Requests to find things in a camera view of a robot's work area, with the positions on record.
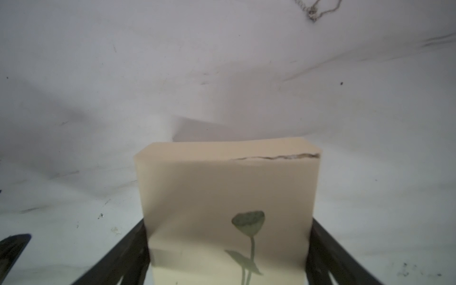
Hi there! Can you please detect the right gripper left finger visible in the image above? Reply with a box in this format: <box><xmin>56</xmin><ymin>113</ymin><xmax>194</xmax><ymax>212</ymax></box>
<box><xmin>73</xmin><ymin>220</ymin><xmax>150</xmax><ymax>285</ymax></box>

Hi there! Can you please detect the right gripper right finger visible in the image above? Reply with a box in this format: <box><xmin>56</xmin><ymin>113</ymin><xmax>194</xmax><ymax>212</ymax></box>
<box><xmin>305</xmin><ymin>219</ymin><xmax>382</xmax><ymax>285</ymax></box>

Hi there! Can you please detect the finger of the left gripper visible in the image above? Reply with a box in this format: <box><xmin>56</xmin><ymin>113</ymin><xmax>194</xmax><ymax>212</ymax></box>
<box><xmin>1</xmin><ymin>233</ymin><xmax>32</xmax><ymax>274</ymax></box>

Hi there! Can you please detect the silver necklace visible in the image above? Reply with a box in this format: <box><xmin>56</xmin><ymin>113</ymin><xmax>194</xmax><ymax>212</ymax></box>
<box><xmin>293</xmin><ymin>0</ymin><xmax>343</xmax><ymax>23</ymax></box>

